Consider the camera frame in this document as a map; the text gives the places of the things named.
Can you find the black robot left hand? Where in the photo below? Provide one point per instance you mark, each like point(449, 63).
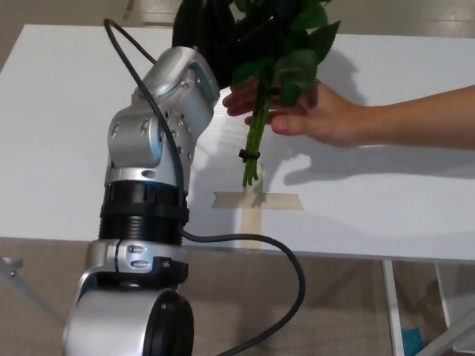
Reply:
point(200, 26)

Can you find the person's bare hand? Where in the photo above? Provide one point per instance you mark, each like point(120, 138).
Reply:
point(330, 118)

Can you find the pink rose bouquet green stems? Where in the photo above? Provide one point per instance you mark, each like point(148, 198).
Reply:
point(297, 70)

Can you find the short beige tape strip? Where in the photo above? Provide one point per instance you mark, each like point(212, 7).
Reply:
point(285, 202)

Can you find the white table leg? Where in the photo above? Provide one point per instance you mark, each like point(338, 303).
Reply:
point(442, 296)
point(393, 311)

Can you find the teal floor object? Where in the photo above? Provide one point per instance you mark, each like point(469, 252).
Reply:
point(412, 341)

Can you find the grey metal frame bar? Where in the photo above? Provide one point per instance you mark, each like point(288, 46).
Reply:
point(456, 330)

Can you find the silver metal frame bar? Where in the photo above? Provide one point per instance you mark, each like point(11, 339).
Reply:
point(26, 293)

